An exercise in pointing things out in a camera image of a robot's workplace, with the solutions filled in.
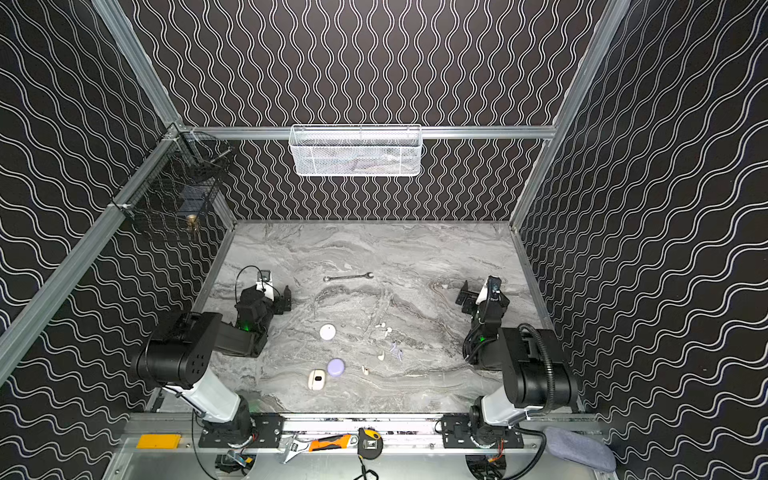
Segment white earbud charging case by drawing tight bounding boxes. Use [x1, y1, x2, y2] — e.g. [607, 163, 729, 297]
[319, 324, 337, 341]

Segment black wire basket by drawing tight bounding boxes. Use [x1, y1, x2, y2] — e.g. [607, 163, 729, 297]
[120, 131, 233, 244]

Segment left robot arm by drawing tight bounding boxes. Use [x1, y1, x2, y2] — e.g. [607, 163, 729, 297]
[131, 282, 292, 449]

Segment yellow label plate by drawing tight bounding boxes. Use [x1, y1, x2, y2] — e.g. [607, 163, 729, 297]
[136, 434, 182, 450]

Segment white wire mesh basket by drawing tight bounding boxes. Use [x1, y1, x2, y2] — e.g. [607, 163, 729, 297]
[288, 124, 424, 177]

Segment grey cloth pad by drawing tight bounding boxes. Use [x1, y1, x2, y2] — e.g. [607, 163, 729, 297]
[543, 427, 617, 473]

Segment silver combination wrench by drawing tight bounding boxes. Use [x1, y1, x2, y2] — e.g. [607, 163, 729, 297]
[323, 272, 374, 282]

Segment black yellow tape measure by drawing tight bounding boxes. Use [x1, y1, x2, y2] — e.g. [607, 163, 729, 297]
[357, 428, 383, 460]

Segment purple earbud charging case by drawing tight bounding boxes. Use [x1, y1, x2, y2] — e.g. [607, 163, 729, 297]
[326, 358, 346, 378]

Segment brass padlock in basket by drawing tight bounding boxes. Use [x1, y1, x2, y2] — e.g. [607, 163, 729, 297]
[185, 214, 200, 234]

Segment orange adjustable wrench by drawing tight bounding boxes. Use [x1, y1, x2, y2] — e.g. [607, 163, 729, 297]
[281, 434, 359, 464]

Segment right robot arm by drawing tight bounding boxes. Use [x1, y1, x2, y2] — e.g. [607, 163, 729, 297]
[456, 276, 578, 447]

